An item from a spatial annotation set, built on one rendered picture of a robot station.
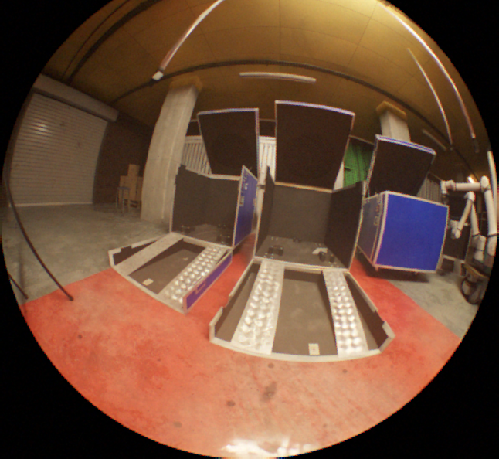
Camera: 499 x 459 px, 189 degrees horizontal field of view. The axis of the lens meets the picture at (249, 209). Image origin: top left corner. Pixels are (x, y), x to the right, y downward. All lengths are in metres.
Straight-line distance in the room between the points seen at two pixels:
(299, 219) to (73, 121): 5.97
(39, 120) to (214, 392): 5.44
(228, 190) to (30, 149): 5.14
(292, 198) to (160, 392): 2.27
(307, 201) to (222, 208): 1.28
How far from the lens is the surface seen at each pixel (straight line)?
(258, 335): 0.80
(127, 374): 0.75
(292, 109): 1.77
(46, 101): 5.44
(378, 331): 1.02
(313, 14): 2.74
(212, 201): 2.42
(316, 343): 0.87
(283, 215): 2.18
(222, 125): 2.04
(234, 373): 0.71
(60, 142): 5.23
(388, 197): 1.79
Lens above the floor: 0.65
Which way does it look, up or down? 3 degrees down
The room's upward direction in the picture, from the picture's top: 8 degrees clockwise
